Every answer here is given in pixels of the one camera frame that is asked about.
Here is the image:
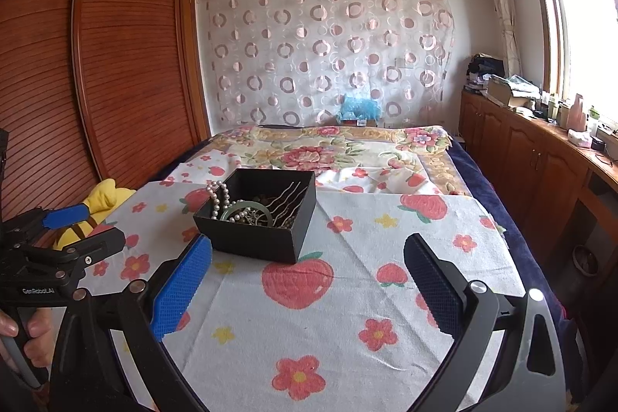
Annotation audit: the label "floral bed quilt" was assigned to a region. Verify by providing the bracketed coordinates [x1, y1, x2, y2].
[204, 125, 469, 195]

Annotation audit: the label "green jade bangle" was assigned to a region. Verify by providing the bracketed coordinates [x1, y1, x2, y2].
[220, 201, 275, 227]

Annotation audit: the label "clutter on cabinet top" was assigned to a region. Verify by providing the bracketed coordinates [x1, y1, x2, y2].
[459, 54, 617, 173]

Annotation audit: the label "person's left hand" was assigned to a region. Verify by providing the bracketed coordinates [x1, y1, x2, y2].
[1, 307, 54, 369]

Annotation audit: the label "white fruit-print cloth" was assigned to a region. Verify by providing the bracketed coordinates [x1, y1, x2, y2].
[78, 147, 528, 412]

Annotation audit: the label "pink circle-pattern curtain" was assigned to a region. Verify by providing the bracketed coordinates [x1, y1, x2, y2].
[200, 0, 455, 130]

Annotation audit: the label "brown wooden side cabinet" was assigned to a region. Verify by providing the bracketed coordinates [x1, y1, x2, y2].
[459, 91, 617, 264]

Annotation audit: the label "black jewelry box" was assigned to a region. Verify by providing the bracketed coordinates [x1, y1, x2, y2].
[194, 168, 316, 264]

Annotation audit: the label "white pearl necklace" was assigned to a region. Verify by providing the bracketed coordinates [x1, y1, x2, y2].
[206, 179, 253, 224]

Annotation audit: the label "brown wooden bead bracelet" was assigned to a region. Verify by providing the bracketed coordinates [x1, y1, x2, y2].
[238, 193, 295, 229]

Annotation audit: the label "wooden window frame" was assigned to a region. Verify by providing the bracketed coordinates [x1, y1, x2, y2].
[540, 0, 568, 97]

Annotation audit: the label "blue plastic bag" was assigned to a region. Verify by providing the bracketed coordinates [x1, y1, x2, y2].
[336, 95, 381, 123]

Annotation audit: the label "yellow plush toy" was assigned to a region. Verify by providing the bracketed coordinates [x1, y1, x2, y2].
[53, 179, 135, 251]

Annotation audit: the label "brown wooden wardrobe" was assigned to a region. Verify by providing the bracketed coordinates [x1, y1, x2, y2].
[1, 0, 209, 217]

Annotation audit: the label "metal hair pins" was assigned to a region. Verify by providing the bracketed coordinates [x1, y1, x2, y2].
[266, 182, 306, 227]

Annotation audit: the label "dark blue bed sheet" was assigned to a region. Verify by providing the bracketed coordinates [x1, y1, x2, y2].
[447, 141, 582, 395]

